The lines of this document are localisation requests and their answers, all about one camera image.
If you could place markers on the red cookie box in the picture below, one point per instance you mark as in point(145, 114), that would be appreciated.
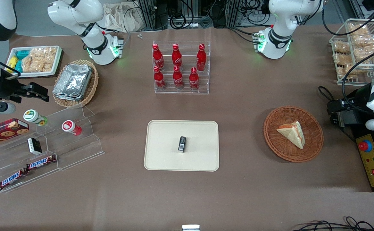
point(4, 131)

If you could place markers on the brown round wicker basket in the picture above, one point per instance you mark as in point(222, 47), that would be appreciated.
point(276, 147)

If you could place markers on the stacked aluminium foil containers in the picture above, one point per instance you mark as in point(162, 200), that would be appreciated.
point(73, 81)

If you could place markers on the aluminium frame rack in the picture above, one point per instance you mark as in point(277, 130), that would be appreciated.
point(150, 14)

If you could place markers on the beige cloth bag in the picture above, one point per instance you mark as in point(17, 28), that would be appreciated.
point(119, 17)

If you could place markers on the red lid jar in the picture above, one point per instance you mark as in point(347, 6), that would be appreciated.
point(70, 127)

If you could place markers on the clear bag of rice crackers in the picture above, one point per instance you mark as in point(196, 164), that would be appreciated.
point(39, 59)

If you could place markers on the teal snack packet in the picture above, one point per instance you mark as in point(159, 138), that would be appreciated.
point(18, 65)
point(21, 54)

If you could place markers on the black appliance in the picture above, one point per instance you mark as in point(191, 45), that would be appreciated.
point(350, 112)

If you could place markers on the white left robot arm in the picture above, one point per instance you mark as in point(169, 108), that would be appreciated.
point(279, 35)

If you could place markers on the beige plastic tray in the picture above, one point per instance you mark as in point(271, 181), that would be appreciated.
point(164, 147)

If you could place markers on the white rectangular snack tray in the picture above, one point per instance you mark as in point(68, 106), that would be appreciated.
point(57, 62)

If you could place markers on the bagged rice cracker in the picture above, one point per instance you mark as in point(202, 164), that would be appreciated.
point(343, 59)
point(359, 29)
point(364, 40)
point(347, 72)
point(364, 54)
point(341, 47)

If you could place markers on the snickers bar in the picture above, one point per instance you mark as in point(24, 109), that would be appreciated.
point(12, 178)
point(41, 162)

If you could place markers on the clear acrylic bottle rack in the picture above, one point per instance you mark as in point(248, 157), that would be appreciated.
point(182, 91)

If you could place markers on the red cola bottle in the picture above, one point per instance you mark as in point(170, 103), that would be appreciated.
point(178, 78)
point(158, 57)
point(177, 57)
point(194, 80)
point(201, 59)
point(159, 80)

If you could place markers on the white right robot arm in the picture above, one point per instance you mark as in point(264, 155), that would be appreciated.
point(78, 16)

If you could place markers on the small white black device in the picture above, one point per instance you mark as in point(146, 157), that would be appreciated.
point(190, 227)

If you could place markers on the small black white box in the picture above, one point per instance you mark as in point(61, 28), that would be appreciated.
point(34, 146)

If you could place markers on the clear acrylic stepped shelf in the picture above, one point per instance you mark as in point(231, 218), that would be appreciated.
point(78, 150)

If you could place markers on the yellow snack packet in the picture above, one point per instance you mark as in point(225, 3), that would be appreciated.
point(12, 62)

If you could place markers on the green lid jar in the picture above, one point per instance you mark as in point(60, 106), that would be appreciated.
point(34, 117)

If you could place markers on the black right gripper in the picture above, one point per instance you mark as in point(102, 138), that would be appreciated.
point(4, 88)

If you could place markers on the light oval wicker basket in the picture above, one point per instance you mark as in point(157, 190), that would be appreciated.
point(92, 86)

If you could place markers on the triangular sandwich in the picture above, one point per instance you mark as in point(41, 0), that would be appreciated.
point(292, 134)

